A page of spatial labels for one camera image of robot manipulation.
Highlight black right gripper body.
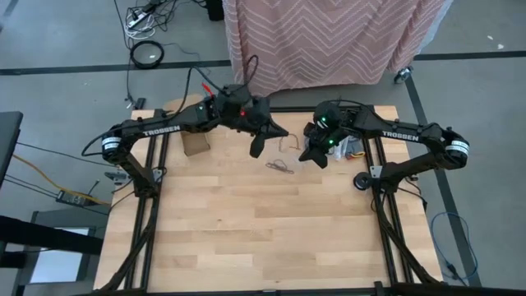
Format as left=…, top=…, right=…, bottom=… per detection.
left=303, top=103, right=354, bottom=148

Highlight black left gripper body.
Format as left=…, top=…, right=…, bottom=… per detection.
left=216, top=84, right=275, bottom=132

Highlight brown rubber bands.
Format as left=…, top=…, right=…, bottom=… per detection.
left=265, top=133, right=302, bottom=175

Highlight black tape roll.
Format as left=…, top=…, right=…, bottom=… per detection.
left=353, top=171, right=373, bottom=191

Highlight flat cardboard sheet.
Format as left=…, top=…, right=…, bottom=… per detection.
left=164, top=94, right=206, bottom=114

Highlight small open cardboard box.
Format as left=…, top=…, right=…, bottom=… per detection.
left=180, top=131, right=212, bottom=157

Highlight pink chevron cloth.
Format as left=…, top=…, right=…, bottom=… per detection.
left=221, top=0, right=454, bottom=98

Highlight black box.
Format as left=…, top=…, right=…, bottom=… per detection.
left=205, top=0, right=225, bottom=21

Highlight round black-rimmed lens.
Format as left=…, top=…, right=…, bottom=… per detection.
left=129, top=39, right=165, bottom=70

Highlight white power strip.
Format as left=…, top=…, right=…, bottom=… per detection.
left=126, top=11, right=148, bottom=29

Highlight black power adapter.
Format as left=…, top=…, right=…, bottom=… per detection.
left=55, top=189, right=90, bottom=206

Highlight black desk corner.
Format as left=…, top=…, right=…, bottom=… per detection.
left=0, top=110, right=24, bottom=190

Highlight black metal cart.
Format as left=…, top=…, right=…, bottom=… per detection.
left=0, top=210, right=110, bottom=296

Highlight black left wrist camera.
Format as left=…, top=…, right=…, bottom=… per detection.
left=249, top=133, right=267, bottom=160

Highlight black aluminium table frame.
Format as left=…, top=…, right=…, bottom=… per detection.
left=94, top=104, right=447, bottom=296

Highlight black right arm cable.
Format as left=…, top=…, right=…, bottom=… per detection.
left=324, top=98, right=373, bottom=116

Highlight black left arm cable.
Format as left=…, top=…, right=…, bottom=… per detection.
left=176, top=54, right=260, bottom=118

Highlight white cable bundle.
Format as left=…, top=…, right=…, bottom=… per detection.
left=124, top=14, right=158, bottom=41

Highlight blue cable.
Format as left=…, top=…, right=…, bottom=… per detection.
left=430, top=211, right=480, bottom=284

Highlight black arm base cable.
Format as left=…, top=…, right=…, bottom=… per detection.
left=81, top=129, right=110, bottom=158

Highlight black floor cable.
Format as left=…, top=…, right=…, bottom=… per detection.
left=16, top=141, right=120, bottom=168

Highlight yellow cable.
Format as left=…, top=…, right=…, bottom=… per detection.
left=12, top=154, right=112, bottom=206

